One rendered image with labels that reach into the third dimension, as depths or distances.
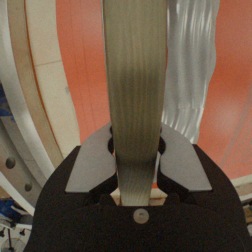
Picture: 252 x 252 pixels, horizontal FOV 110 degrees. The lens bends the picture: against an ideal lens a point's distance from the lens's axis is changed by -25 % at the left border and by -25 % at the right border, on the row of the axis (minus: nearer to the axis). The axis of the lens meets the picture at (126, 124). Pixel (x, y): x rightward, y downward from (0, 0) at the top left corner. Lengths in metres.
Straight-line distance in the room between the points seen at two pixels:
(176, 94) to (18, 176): 0.30
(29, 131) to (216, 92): 0.29
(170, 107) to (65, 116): 0.16
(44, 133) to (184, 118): 0.22
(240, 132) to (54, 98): 0.34
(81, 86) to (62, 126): 0.08
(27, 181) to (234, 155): 0.45
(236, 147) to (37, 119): 0.38
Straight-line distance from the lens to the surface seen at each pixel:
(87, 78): 0.17
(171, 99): 0.17
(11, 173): 0.27
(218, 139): 0.26
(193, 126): 0.20
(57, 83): 0.19
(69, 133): 0.22
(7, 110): 0.36
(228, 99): 0.23
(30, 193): 0.31
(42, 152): 0.23
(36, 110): 0.21
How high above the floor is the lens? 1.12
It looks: 62 degrees down
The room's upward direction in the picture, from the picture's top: 176 degrees counter-clockwise
